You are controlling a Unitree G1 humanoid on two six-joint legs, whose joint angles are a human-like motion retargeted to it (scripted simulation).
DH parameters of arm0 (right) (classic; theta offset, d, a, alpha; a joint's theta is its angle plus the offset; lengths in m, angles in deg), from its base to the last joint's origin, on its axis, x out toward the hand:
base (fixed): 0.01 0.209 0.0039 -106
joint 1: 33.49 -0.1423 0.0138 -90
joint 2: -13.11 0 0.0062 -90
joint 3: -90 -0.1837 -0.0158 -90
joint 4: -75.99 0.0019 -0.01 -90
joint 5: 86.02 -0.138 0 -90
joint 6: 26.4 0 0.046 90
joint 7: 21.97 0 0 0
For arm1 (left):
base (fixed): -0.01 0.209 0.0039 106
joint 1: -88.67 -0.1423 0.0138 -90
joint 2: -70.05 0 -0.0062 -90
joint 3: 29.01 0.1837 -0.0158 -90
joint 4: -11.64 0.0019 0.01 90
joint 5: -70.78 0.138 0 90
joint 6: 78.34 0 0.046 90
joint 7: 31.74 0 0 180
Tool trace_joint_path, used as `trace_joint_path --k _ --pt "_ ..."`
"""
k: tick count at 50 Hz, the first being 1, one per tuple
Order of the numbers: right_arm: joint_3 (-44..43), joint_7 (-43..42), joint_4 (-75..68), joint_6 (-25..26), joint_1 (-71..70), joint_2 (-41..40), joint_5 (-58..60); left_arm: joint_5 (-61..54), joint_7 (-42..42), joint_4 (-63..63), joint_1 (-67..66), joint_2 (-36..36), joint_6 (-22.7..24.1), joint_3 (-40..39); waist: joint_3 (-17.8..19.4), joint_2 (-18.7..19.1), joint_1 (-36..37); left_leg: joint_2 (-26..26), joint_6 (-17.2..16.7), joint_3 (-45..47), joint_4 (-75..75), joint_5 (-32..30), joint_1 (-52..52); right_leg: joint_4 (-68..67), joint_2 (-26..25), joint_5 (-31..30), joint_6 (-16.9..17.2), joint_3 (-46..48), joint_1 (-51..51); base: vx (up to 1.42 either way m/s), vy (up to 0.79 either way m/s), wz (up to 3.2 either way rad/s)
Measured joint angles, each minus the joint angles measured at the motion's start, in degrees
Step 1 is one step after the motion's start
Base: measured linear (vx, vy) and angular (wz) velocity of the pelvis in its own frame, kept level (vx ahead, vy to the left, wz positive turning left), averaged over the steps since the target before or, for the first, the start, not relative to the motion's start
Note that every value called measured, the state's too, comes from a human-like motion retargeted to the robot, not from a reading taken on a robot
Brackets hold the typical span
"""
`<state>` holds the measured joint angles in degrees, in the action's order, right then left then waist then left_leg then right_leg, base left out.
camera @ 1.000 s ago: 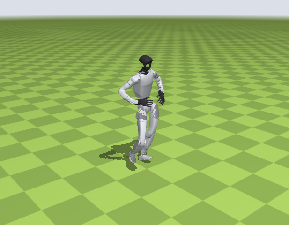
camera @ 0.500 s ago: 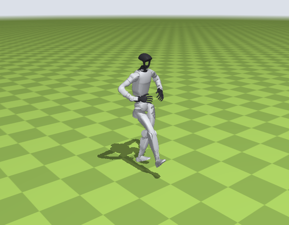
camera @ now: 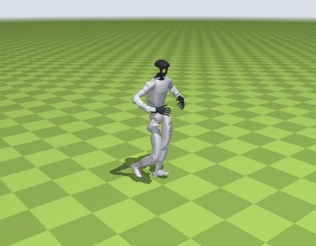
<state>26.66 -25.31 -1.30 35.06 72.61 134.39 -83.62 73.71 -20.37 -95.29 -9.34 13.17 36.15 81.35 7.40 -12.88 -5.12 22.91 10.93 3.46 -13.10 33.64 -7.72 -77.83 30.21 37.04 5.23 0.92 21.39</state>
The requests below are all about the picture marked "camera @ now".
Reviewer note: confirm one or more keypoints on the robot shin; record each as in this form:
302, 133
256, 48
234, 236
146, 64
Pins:
146, 161
162, 158

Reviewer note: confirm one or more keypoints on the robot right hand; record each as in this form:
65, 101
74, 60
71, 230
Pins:
162, 109

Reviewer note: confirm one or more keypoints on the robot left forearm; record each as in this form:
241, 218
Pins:
176, 93

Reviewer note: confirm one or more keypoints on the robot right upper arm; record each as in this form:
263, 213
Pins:
148, 86

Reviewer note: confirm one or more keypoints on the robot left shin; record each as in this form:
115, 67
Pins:
162, 158

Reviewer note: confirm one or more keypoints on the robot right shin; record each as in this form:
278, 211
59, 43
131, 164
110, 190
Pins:
146, 161

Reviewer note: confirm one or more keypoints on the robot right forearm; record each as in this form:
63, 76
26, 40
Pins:
144, 106

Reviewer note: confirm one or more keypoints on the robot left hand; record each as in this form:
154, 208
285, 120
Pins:
181, 100

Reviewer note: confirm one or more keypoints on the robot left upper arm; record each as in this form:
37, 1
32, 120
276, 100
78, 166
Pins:
170, 86

